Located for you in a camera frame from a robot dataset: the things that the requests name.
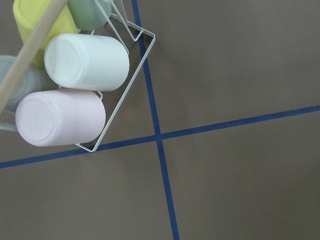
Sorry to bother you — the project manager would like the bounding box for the white plastic cup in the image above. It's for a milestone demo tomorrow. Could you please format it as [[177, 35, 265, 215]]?
[[44, 33, 130, 92]]

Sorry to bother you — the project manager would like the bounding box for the pink plastic cup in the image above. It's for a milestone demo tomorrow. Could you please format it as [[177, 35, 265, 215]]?
[[15, 89, 106, 147]]

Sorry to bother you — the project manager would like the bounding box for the green plastic cup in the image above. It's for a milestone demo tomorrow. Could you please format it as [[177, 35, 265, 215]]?
[[67, 0, 107, 31]]

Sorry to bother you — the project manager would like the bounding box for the grey blue plastic cup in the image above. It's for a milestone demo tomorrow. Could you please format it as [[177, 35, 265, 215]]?
[[0, 55, 59, 113]]

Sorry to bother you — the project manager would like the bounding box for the yellow plastic cup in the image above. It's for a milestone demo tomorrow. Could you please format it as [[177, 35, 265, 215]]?
[[12, 0, 79, 69]]

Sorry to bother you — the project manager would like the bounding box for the white wire cup rack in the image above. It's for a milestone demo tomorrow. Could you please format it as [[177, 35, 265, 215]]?
[[0, 0, 156, 153]]

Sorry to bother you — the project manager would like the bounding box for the wooden rack handle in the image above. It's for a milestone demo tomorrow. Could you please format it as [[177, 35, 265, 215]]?
[[0, 0, 68, 111]]

